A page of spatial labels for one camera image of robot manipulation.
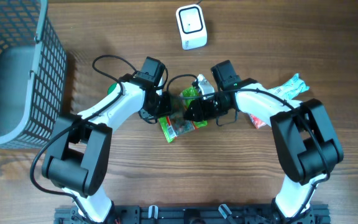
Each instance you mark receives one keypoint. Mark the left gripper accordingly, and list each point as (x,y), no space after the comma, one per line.
(146,114)

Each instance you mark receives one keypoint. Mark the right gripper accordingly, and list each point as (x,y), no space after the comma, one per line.
(201,110)

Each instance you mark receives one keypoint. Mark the green snack bag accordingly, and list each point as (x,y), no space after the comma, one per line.
(175,125)

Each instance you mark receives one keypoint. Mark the green lid jar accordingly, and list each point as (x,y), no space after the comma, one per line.
(112,88)

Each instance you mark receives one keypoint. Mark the small red tissue pack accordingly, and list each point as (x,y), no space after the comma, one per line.
(258,123)

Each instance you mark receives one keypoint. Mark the light blue snack packet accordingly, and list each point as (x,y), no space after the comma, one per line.
(290,89)

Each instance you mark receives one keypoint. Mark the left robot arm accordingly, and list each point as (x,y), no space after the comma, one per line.
(76,157)

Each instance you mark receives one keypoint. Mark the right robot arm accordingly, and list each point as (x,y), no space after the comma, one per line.
(307,145)

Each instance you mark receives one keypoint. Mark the white barcode scanner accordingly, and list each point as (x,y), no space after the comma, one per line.
(191,26)

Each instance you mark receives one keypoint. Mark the grey plastic mesh basket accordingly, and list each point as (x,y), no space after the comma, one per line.
(33,69)

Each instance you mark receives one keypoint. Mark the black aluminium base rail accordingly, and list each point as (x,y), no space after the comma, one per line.
(251,213)

